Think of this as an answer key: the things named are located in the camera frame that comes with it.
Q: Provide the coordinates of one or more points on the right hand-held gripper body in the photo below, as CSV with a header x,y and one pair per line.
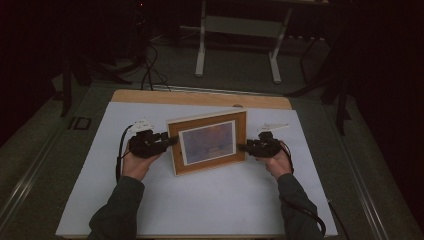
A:
x,y
266,146

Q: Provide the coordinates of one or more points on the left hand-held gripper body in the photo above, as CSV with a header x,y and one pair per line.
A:
x,y
145,145

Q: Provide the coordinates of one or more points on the wooden picture frame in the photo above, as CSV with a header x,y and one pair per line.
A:
x,y
208,141

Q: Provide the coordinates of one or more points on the person's left hand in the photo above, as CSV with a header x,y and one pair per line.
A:
x,y
136,165

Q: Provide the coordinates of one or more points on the person's right hand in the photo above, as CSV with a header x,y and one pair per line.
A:
x,y
280,165

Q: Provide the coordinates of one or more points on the white table mat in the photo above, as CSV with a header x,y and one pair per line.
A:
x,y
213,200

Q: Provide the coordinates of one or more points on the black floor socket plate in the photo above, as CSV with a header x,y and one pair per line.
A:
x,y
80,123

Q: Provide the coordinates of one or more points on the black metal stand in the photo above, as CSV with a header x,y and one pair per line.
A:
x,y
336,86
86,73

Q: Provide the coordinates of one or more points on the metal floor rail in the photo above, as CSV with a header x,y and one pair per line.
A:
x,y
363,186
26,183

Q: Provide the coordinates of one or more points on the white metal table frame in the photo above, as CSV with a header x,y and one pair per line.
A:
x,y
240,26

